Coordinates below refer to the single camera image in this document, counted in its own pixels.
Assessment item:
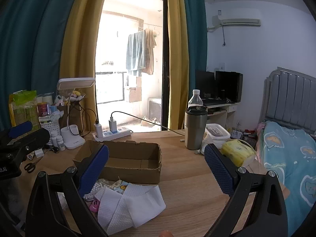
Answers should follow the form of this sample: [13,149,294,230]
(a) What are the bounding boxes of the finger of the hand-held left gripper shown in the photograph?
[0,120,33,146]
[0,128,50,163]

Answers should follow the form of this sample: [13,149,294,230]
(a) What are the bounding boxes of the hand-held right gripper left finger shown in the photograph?
[25,144,109,237]

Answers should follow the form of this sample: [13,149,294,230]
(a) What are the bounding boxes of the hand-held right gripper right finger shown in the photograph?
[204,143,289,237]

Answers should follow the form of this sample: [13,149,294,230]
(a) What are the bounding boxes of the clear bag of cotton swabs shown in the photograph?
[83,178,111,201]

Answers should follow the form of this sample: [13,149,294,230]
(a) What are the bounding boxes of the brown cardboard box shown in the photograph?
[72,140,162,184]

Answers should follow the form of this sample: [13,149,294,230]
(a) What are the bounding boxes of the white cotton tissue sheet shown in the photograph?
[94,184,166,229]

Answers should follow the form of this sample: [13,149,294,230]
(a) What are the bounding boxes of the green snack bag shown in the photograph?
[8,90,41,129]

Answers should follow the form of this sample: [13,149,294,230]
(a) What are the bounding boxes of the black scissors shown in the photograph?
[24,157,45,174]

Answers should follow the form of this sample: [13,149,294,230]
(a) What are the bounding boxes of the yellow tissue pack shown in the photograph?
[220,139,256,167]

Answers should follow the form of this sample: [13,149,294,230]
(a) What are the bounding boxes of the red can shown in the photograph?
[37,102,48,117]

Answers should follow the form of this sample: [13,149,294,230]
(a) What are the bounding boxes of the grey denim cloth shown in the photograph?
[0,178,27,228]

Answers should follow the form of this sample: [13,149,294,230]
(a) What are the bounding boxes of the duck print tissue pack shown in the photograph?
[109,179,130,193]

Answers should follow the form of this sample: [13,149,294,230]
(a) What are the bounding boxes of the clear plastic container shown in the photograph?
[202,123,230,142]

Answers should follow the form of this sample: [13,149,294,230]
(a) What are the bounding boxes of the white power strip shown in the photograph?
[92,127,131,142]

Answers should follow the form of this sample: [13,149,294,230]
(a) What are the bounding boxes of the steel tumbler with black lid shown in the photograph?
[185,106,208,150]

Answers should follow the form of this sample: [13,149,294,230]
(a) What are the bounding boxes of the brown carton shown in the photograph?
[58,99,84,134]

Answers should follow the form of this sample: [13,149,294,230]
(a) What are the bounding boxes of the bag of plush toys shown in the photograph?
[55,90,86,106]

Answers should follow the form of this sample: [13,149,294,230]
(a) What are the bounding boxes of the white computer desk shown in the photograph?
[202,101,239,131]

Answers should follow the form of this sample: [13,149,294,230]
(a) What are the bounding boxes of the white desk lamp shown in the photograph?
[57,77,95,150]

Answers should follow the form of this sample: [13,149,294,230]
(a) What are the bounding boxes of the clear water bottle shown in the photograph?
[188,89,203,110]

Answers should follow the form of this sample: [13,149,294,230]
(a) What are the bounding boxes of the blue printed blanket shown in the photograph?
[257,121,316,237]

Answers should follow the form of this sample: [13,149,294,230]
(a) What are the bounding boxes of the black computer monitor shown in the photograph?
[215,71,244,103]
[195,70,216,99]

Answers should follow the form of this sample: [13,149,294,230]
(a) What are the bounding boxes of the balcony cardboard sheet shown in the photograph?
[128,76,143,103]

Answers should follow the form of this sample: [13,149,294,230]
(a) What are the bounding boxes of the teal curtain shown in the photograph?
[0,0,83,131]
[181,0,208,129]

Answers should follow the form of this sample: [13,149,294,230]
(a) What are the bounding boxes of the grey padded headboard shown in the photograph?
[262,67,316,139]

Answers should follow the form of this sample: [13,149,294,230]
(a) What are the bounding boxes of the yellow curtain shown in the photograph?
[59,0,110,131]
[165,0,190,130]

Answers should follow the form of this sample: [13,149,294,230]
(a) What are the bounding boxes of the blue hanging towel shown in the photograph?
[126,31,147,77]

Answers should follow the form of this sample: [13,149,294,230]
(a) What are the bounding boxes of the beige hanging shirt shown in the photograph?
[141,28,158,76]

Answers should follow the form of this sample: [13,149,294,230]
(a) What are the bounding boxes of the white air conditioner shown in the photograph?
[212,10,261,27]

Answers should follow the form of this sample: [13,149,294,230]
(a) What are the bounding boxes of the white cable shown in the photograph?
[237,139,258,158]

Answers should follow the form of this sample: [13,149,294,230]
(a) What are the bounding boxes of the grey charging cable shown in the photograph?
[111,111,185,142]

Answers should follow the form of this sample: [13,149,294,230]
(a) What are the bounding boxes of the black charging cable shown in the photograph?
[68,102,100,137]

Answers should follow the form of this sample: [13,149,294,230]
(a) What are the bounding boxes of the balcony window frame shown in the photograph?
[96,71,124,104]

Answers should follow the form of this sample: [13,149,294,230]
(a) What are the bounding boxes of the dark balcony door frame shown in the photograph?
[95,0,171,131]

